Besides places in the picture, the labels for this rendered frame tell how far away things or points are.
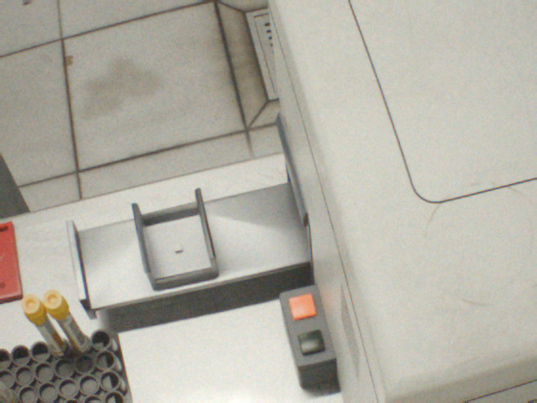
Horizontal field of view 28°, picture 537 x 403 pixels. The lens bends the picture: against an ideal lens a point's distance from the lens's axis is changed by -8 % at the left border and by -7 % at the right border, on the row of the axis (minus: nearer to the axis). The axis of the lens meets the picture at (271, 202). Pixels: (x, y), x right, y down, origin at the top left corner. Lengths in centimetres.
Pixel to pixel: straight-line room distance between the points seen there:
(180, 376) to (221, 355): 4
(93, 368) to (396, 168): 35
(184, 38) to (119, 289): 128
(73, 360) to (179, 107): 119
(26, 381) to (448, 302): 41
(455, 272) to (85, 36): 164
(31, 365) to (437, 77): 41
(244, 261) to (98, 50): 130
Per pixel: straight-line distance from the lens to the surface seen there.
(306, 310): 80
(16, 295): 90
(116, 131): 200
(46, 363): 85
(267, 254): 84
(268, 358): 85
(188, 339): 86
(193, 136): 196
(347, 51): 61
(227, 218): 85
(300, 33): 62
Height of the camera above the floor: 167
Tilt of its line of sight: 62 degrees down
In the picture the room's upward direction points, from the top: 8 degrees counter-clockwise
